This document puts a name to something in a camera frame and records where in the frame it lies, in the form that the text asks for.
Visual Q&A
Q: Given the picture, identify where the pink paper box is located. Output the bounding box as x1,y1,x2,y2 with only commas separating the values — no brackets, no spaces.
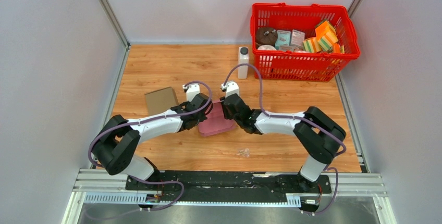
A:
198,100,236,137

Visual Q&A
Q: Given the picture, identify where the brown cardboard box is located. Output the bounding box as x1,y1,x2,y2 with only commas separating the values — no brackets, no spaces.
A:
144,87,179,116

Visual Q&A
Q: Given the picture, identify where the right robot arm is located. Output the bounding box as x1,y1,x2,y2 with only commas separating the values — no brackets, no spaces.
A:
220,94,346,192

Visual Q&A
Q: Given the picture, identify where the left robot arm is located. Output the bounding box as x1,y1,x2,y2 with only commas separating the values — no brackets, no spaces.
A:
90,93,211,190

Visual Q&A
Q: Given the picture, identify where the teal small box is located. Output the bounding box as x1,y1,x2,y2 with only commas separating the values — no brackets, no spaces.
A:
274,30,291,50

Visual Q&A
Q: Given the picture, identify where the grey pink small box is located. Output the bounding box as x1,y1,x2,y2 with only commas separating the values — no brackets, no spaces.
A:
290,30,305,49

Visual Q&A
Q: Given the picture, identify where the small clear screw bag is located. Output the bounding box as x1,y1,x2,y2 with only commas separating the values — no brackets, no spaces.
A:
237,148,250,158

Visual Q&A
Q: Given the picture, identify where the white bottle black cap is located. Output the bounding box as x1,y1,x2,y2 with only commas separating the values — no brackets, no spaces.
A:
237,46,250,79

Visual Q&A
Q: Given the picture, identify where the white round lid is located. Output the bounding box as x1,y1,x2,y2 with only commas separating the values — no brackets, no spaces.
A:
257,45,277,51

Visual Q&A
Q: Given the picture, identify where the brown round item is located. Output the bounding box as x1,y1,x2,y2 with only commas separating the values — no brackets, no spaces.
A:
255,27,278,47

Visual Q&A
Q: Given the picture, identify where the striped sponge pack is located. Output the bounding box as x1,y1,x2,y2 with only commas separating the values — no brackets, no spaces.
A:
303,37,322,53

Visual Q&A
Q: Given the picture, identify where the red plastic basket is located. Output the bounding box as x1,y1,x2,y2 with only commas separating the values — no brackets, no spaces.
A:
250,3,360,82

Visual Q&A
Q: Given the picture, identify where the orange green sponge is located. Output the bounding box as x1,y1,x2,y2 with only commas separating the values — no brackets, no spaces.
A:
315,19,339,52

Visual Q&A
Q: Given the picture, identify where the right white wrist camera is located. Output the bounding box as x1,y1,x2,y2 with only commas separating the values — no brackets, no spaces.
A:
220,81,240,98

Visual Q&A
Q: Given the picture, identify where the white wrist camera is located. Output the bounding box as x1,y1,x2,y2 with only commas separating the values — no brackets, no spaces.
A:
220,81,240,98
182,83,201,102

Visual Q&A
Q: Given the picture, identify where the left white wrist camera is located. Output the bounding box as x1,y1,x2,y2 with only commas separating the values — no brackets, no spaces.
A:
182,83,201,102

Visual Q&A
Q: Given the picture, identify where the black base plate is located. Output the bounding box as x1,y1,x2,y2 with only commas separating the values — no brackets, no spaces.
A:
125,170,332,203

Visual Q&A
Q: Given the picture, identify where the aluminium frame rail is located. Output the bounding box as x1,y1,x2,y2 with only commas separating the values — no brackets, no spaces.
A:
62,169,397,223

